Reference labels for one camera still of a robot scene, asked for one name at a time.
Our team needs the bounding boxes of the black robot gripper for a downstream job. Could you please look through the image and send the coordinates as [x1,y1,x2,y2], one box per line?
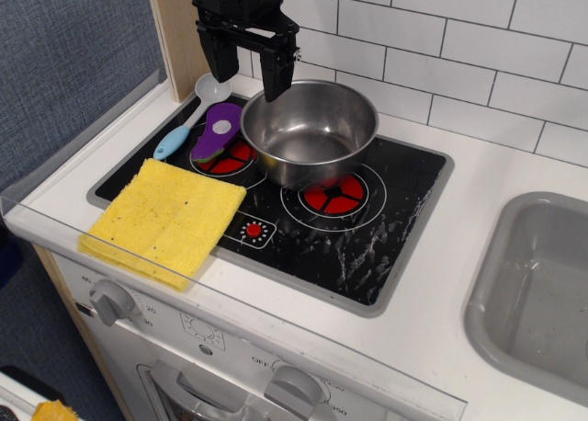
[192,0,300,102]

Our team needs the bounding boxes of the yellow cloth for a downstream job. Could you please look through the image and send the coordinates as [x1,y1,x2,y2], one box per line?
[78,158,246,291]

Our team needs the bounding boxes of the red stove button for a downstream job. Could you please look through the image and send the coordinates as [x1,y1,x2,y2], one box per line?
[245,222,263,239]

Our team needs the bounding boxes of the black toy stove top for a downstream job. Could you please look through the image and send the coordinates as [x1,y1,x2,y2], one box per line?
[85,92,456,319]

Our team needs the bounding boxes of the purple toy eggplant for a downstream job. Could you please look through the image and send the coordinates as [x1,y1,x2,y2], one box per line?
[190,103,243,163]

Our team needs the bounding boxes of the light wooden side panel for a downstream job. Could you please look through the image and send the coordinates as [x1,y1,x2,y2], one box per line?
[150,0,209,103]

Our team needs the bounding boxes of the stainless steel pot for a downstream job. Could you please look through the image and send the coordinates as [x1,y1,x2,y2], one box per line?
[241,80,379,191]

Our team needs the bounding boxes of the left grey oven knob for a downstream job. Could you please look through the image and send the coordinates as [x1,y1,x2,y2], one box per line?
[89,279,135,327]

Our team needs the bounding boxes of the grey oven knob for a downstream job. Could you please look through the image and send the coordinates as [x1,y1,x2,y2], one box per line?
[89,279,135,327]
[264,366,323,420]

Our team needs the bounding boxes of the right grey oven knob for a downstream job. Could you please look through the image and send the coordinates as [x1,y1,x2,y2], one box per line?
[264,366,323,420]

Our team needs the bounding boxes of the grey plastic sink basin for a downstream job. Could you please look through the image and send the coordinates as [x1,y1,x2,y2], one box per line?
[465,192,587,405]

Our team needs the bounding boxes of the yellow object bottom left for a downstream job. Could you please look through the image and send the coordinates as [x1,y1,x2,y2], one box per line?
[31,400,80,421]

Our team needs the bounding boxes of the white spoon with blue handle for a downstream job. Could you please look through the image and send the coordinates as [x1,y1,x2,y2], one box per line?
[153,74,232,161]

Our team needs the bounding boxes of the grey oven door handle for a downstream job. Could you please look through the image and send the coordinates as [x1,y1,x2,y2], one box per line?
[150,361,264,420]

